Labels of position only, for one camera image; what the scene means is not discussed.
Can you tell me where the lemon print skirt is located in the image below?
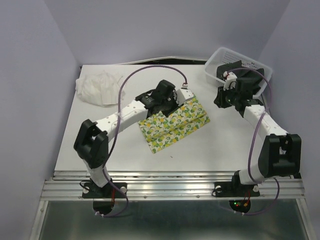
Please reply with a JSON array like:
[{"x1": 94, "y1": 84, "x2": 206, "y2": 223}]
[{"x1": 138, "y1": 97, "x2": 210, "y2": 154}]

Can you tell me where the white pleated skirt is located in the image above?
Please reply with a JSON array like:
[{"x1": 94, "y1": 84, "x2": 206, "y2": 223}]
[{"x1": 75, "y1": 70, "x2": 123, "y2": 107}]

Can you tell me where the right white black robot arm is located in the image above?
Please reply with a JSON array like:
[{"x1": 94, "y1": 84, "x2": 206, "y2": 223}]
[{"x1": 214, "y1": 72, "x2": 302, "y2": 195}]

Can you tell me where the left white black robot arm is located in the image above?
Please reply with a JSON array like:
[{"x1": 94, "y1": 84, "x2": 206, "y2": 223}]
[{"x1": 73, "y1": 80, "x2": 179, "y2": 197}]

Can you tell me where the black skirt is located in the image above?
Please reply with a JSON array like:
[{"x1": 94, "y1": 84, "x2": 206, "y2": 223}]
[{"x1": 216, "y1": 60, "x2": 265, "y2": 95}]

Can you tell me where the white plastic basket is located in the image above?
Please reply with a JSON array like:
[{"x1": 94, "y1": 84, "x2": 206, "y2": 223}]
[{"x1": 204, "y1": 47, "x2": 273, "y2": 87}]

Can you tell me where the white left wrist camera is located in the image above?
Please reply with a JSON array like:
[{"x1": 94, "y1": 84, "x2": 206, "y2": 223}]
[{"x1": 176, "y1": 88, "x2": 194, "y2": 106}]

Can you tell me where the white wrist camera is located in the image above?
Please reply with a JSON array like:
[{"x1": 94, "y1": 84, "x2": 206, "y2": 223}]
[
  {"x1": 176, "y1": 88, "x2": 194, "y2": 106},
  {"x1": 223, "y1": 71, "x2": 237, "y2": 91}
]

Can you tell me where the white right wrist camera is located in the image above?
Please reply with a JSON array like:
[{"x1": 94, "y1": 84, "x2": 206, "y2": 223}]
[{"x1": 223, "y1": 71, "x2": 237, "y2": 91}]

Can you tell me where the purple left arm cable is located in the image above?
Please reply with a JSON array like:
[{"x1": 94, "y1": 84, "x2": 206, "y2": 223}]
[{"x1": 96, "y1": 65, "x2": 189, "y2": 218}]

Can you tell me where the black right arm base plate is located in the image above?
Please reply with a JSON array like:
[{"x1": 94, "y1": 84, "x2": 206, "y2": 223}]
[{"x1": 211, "y1": 180, "x2": 261, "y2": 214}]

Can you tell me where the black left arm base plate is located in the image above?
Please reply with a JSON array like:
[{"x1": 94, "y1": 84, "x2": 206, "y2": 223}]
[{"x1": 79, "y1": 180, "x2": 129, "y2": 218}]

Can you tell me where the aluminium extrusion rail frame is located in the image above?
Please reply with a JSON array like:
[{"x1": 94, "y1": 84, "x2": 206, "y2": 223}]
[{"x1": 30, "y1": 163, "x2": 316, "y2": 240}]

